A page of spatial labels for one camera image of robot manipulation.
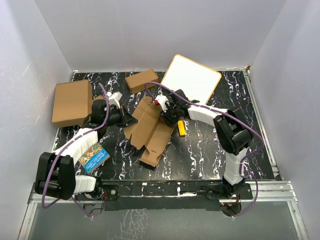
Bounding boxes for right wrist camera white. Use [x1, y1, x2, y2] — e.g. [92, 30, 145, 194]
[154, 95, 172, 112]

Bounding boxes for large closed cardboard box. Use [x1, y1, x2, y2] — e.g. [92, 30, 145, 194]
[52, 79, 93, 128]

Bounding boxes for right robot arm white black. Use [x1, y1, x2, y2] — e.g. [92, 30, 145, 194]
[154, 89, 253, 199]

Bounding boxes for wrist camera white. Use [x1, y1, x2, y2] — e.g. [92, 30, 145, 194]
[106, 91, 123, 109]
[154, 95, 172, 112]

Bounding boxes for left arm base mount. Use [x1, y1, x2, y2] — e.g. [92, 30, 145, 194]
[74, 184, 119, 203]

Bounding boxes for white board orange rim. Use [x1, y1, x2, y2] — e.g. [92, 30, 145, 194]
[161, 54, 222, 104]

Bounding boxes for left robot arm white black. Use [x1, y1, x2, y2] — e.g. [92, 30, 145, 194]
[34, 98, 138, 200]

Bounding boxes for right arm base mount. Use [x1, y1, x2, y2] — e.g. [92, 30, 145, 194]
[203, 181, 254, 200]

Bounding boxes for small cardboard box at back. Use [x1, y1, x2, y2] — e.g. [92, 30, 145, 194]
[125, 68, 160, 94]

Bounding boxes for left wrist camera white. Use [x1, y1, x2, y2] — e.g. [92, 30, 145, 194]
[106, 91, 123, 109]

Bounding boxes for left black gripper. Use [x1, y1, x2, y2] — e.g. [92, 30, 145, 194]
[103, 105, 138, 128]

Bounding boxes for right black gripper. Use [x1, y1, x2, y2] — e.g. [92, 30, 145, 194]
[159, 102, 181, 127]

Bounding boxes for flat cardboard box under large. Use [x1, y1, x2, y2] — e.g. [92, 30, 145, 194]
[93, 95, 106, 101]

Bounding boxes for aluminium frame rail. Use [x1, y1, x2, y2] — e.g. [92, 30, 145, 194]
[19, 180, 309, 240]

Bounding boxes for colourful children's book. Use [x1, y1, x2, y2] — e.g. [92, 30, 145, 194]
[78, 142, 110, 174]

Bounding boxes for yellow rectangular block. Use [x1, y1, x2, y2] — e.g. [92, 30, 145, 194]
[177, 120, 187, 138]

